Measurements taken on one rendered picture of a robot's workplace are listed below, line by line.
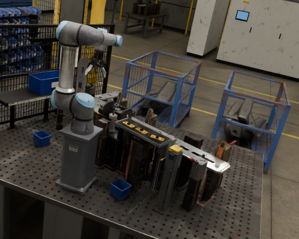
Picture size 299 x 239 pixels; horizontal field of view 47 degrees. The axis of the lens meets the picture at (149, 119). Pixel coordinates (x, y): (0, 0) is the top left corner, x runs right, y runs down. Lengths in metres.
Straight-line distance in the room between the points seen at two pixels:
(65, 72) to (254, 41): 8.55
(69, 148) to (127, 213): 0.54
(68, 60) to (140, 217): 1.04
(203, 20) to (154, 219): 8.58
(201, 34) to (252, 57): 1.59
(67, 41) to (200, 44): 8.54
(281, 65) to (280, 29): 0.99
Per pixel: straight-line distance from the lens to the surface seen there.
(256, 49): 10.32
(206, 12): 10.33
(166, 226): 2.19
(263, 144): 5.10
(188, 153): 2.38
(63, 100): 2.15
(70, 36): 2.04
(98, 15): 3.42
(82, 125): 2.14
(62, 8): 5.57
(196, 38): 10.44
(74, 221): 2.41
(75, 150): 2.19
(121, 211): 2.23
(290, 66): 10.43
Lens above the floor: 2.08
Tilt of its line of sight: 23 degrees down
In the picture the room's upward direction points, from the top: 11 degrees clockwise
